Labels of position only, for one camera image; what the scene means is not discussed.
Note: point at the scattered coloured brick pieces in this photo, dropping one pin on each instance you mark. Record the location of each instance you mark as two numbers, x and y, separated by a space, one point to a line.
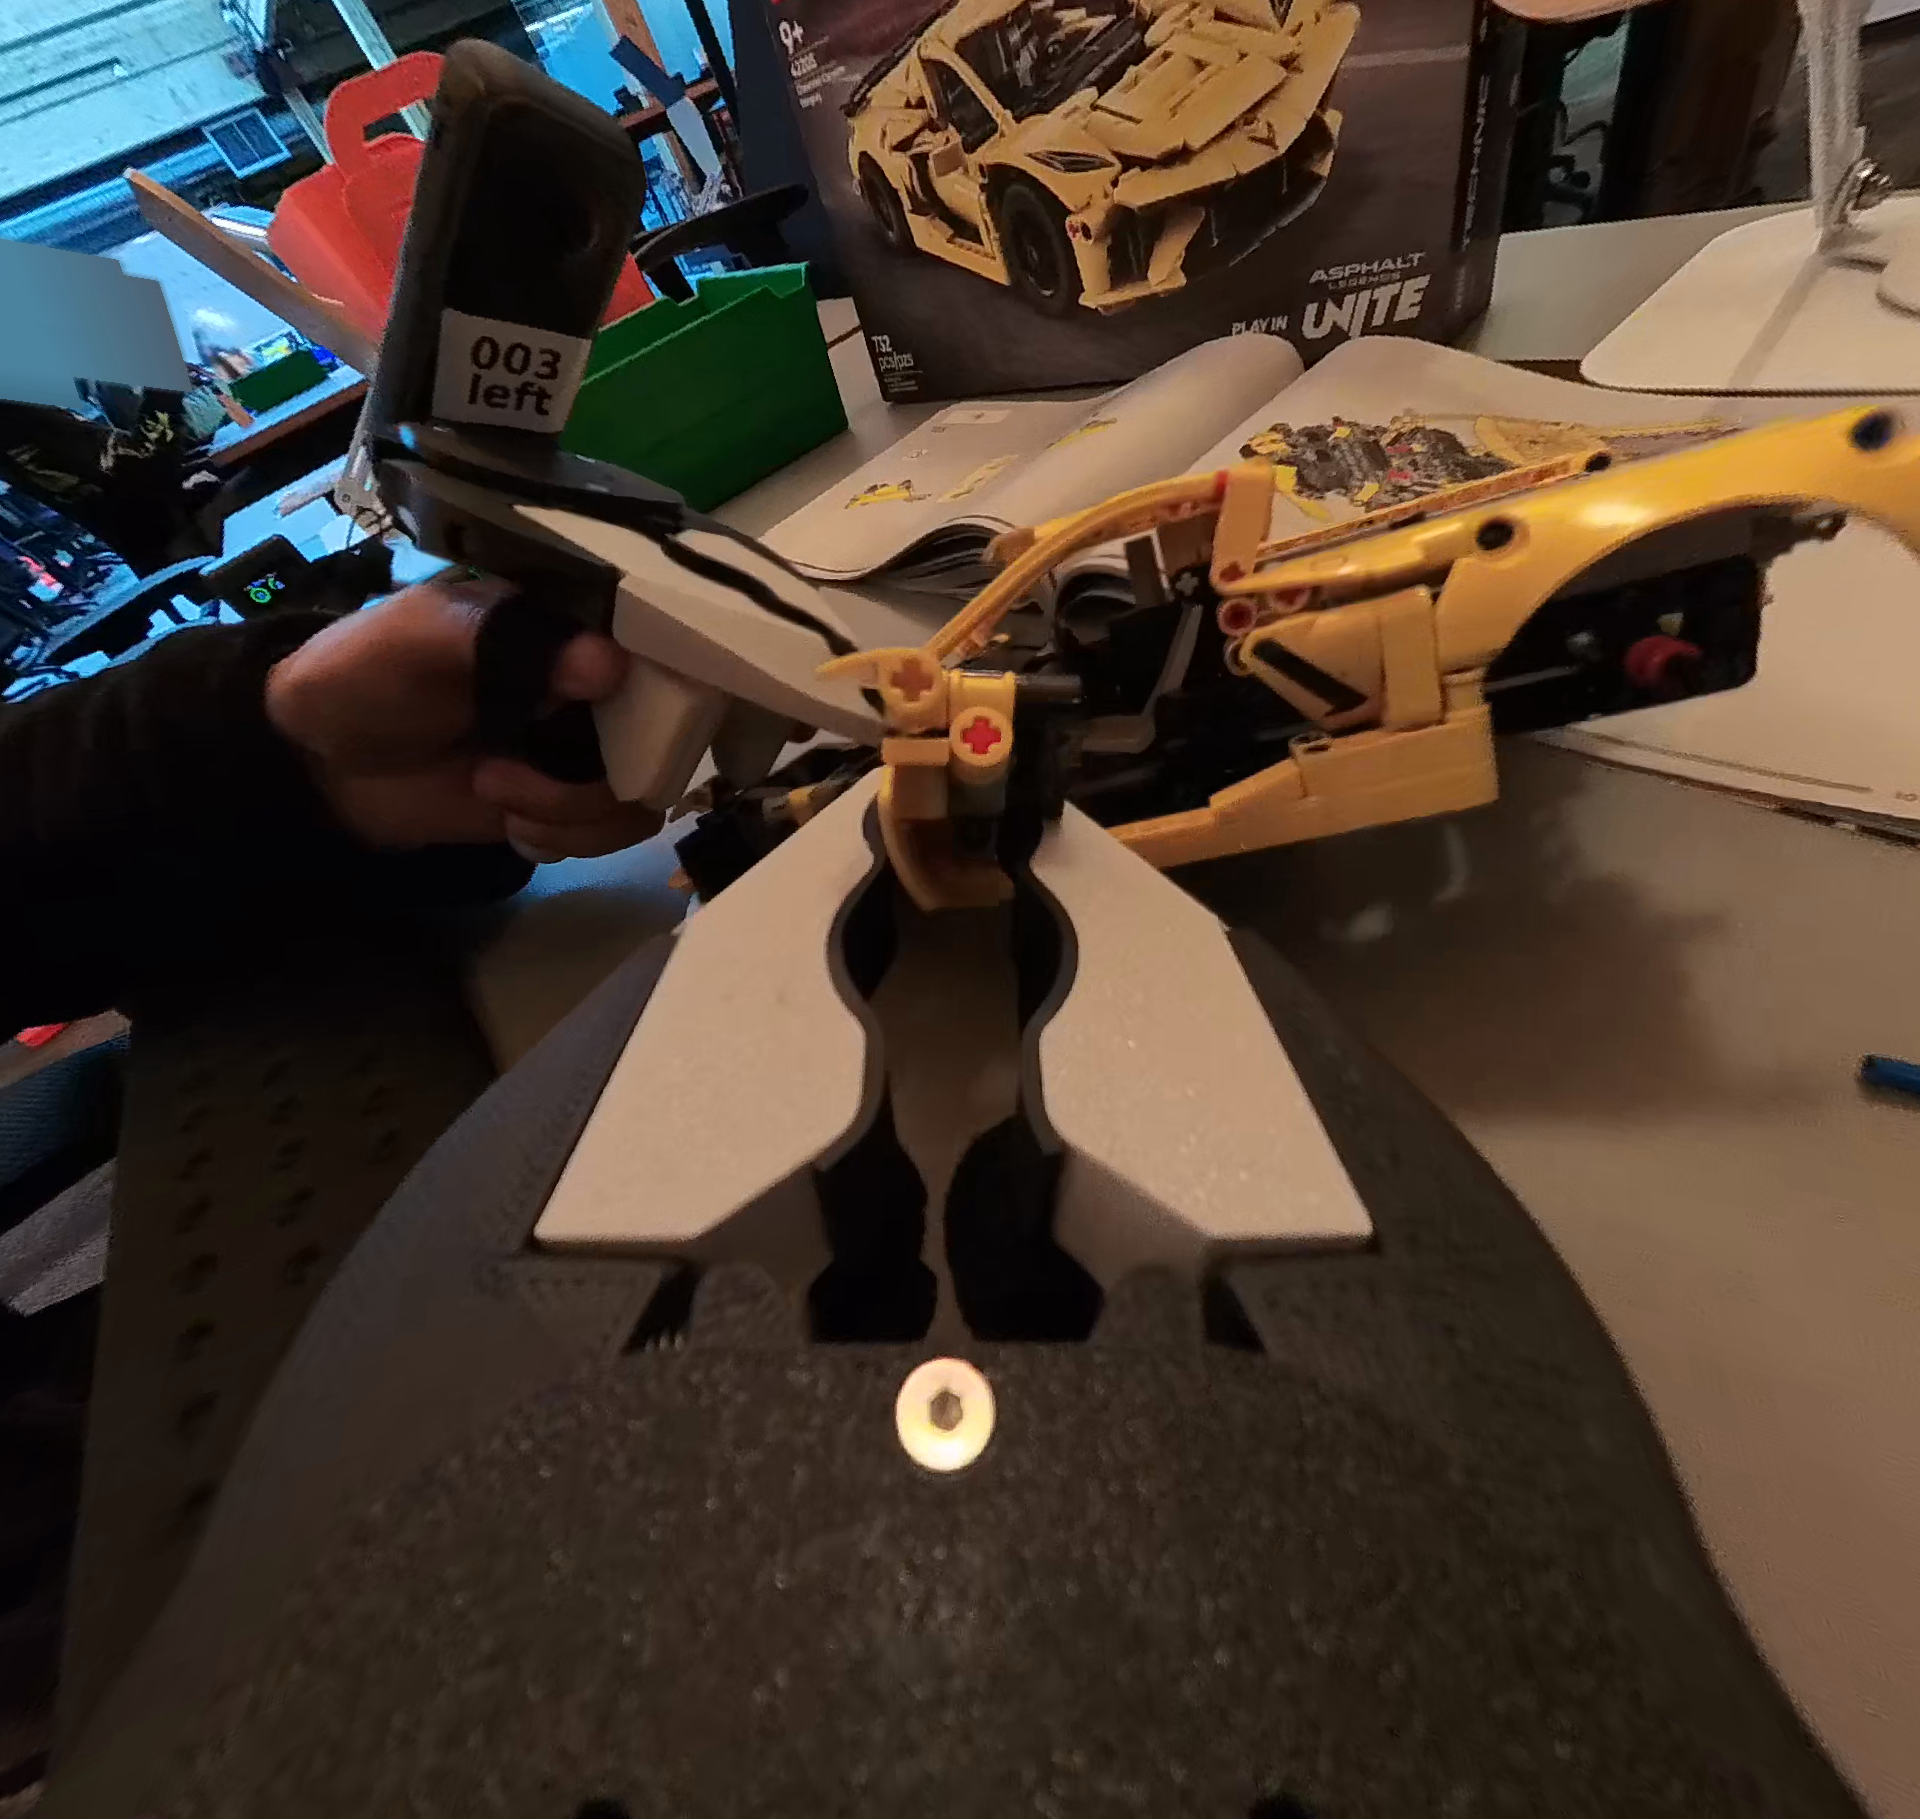
1894 1075

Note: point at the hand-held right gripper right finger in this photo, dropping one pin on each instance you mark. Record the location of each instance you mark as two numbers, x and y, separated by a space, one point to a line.
1201 1101

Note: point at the small yellow brick assembly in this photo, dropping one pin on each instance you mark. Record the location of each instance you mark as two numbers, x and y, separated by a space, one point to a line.
946 771

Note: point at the person's left hand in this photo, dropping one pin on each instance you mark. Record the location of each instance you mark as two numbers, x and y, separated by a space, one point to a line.
390 726

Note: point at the green plastic bin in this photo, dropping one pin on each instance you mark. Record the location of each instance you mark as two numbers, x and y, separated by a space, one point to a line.
721 380

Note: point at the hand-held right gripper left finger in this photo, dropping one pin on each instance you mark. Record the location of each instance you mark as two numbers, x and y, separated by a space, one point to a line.
707 1101

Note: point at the yellow brick car model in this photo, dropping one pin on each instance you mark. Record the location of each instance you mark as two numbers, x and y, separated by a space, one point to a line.
1501 590

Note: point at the open instruction booklet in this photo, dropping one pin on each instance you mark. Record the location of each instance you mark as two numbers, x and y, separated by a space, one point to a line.
993 470

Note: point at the red plastic bin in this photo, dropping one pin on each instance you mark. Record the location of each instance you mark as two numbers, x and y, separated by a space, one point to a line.
346 200

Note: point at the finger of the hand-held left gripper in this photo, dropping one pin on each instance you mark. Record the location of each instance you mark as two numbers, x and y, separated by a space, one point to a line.
819 616
707 644

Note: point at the person's left forearm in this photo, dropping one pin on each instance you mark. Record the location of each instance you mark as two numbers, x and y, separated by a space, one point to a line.
151 799

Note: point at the black car set box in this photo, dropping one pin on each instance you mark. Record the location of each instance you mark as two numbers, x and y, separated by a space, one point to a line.
1141 141

